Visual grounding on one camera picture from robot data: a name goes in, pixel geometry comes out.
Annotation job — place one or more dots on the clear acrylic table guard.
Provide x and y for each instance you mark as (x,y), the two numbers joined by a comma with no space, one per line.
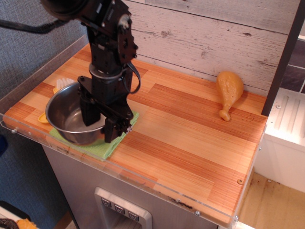
(179,150)

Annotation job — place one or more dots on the plastic chicken drumstick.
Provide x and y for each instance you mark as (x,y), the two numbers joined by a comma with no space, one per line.
(230,88)

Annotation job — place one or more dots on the dark right frame post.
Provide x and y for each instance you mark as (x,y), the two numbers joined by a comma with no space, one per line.
(285,58)

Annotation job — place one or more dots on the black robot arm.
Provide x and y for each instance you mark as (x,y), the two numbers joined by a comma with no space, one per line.
(108,24)

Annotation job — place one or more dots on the silver dispenser panel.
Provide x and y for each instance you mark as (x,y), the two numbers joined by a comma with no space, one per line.
(121,210)

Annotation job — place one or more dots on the orange object bottom left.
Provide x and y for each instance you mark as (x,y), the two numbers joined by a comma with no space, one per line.
(25,224)

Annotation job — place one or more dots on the grey toy fridge cabinet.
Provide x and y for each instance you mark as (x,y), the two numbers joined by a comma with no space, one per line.
(79,181)

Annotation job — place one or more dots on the white toy sink unit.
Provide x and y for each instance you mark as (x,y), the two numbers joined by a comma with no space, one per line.
(281,155)

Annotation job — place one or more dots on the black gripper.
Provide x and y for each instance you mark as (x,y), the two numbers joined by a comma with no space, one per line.
(106,94)

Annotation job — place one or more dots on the green folded cloth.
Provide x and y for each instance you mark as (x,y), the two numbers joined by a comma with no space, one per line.
(100,149)

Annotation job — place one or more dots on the stainless steel pot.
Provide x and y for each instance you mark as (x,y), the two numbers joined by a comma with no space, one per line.
(63,112)

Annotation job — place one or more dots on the yellow dish brush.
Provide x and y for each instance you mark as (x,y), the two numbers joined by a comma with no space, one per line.
(60,83)

